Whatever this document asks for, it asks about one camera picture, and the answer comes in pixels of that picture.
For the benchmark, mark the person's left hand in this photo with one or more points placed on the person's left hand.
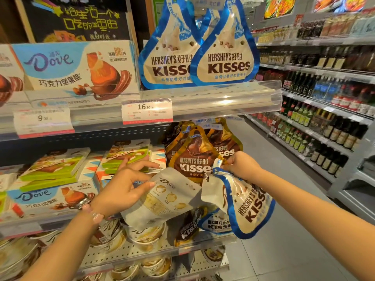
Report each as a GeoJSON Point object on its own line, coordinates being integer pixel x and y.
{"type": "Point", "coordinates": [117, 191]}

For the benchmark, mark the person's right hand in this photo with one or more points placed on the person's right hand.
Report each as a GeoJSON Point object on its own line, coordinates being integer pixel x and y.
{"type": "Point", "coordinates": [243, 168]}

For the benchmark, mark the person's left thumb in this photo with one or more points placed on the person's left thumb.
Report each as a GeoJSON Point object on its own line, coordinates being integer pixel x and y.
{"type": "Point", "coordinates": [143, 190]}

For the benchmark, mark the person's right fingers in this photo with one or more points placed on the person's right fingers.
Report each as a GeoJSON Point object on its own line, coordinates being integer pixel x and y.
{"type": "Point", "coordinates": [228, 167]}

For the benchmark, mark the white chocolate pouch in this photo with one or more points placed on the white chocolate pouch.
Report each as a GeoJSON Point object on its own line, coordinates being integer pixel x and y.
{"type": "Point", "coordinates": [164, 201]}

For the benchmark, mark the blue-edged white candy bag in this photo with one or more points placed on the blue-edged white candy bag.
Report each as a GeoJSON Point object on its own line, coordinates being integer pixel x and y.
{"type": "Point", "coordinates": [249, 207]}
{"type": "Point", "coordinates": [227, 59]}
{"type": "Point", "coordinates": [168, 61]}

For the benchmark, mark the person's left forearm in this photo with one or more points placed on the person's left forearm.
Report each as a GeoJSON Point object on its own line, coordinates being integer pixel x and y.
{"type": "Point", "coordinates": [61, 248]}

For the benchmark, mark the person's right forearm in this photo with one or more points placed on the person's right forearm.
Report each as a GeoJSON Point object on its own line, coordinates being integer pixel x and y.
{"type": "Point", "coordinates": [316, 216]}

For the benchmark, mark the gold brown candy bag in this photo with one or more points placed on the gold brown candy bag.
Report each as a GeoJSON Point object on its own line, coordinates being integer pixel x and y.
{"type": "Point", "coordinates": [190, 160]}
{"type": "Point", "coordinates": [225, 143]}
{"type": "Point", "coordinates": [174, 137]}

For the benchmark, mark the triangle pattern chocolate box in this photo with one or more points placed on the triangle pattern chocolate box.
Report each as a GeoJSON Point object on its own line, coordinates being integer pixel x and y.
{"type": "Point", "coordinates": [159, 158]}
{"type": "Point", "coordinates": [90, 166]}

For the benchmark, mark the green chocolate box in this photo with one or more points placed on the green chocolate box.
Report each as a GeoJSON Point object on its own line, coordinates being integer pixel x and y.
{"type": "Point", "coordinates": [49, 184]}
{"type": "Point", "coordinates": [126, 156]}
{"type": "Point", "coordinates": [55, 168]}

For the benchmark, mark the small blue-edged candy bag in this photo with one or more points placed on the small blue-edged candy bag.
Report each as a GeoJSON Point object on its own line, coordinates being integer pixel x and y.
{"type": "Point", "coordinates": [216, 223]}

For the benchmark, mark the dark brown candy bag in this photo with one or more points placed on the dark brown candy bag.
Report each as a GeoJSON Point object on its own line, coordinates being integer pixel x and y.
{"type": "Point", "coordinates": [187, 228]}

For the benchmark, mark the white red price tag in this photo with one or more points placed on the white red price tag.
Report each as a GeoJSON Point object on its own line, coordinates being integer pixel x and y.
{"type": "Point", "coordinates": [146, 111]}
{"type": "Point", "coordinates": [44, 121]}

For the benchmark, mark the row of green glass bottles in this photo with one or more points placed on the row of green glass bottles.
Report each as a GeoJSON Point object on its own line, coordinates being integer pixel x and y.
{"type": "Point", "coordinates": [296, 112]}

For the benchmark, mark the row of dark wine bottles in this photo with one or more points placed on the row of dark wine bottles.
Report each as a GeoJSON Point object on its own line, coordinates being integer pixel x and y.
{"type": "Point", "coordinates": [325, 158]}

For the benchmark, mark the light blue chocolate box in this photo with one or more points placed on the light blue chocolate box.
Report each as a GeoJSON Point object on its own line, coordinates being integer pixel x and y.
{"type": "Point", "coordinates": [44, 197]}
{"type": "Point", "coordinates": [76, 70]}

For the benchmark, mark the grey store shelving unit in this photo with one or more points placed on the grey store shelving unit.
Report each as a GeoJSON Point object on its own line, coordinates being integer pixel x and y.
{"type": "Point", "coordinates": [351, 190]}

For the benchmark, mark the row of red-capped bottles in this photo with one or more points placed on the row of red-capped bottles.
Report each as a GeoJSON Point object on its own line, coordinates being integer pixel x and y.
{"type": "Point", "coordinates": [337, 95]}

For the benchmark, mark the row of dark sauce bottles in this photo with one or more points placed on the row of dark sauce bottles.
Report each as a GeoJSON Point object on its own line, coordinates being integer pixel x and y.
{"type": "Point", "coordinates": [331, 59]}

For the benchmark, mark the food photo poster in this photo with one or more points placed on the food photo poster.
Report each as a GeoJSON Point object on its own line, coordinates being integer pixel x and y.
{"type": "Point", "coordinates": [339, 3]}
{"type": "Point", "coordinates": [279, 7]}

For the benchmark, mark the row of sauce jars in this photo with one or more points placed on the row of sauce jars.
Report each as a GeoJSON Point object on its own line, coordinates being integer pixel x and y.
{"type": "Point", "coordinates": [322, 27]}

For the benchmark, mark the white brown chocolate box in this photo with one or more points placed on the white brown chocolate box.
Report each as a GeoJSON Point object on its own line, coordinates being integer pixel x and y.
{"type": "Point", "coordinates": [10, 81]}

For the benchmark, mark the black chalkboard sign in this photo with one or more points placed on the black chalkboard sign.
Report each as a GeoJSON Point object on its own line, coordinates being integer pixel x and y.
{"type": "Point", "coordinates": [76, 18]}

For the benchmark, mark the clear plastic shelf rail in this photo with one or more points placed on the clear plastic shelf rail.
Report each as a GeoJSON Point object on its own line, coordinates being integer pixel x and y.
{"type": "Point", "coordinates": [211, 99]}

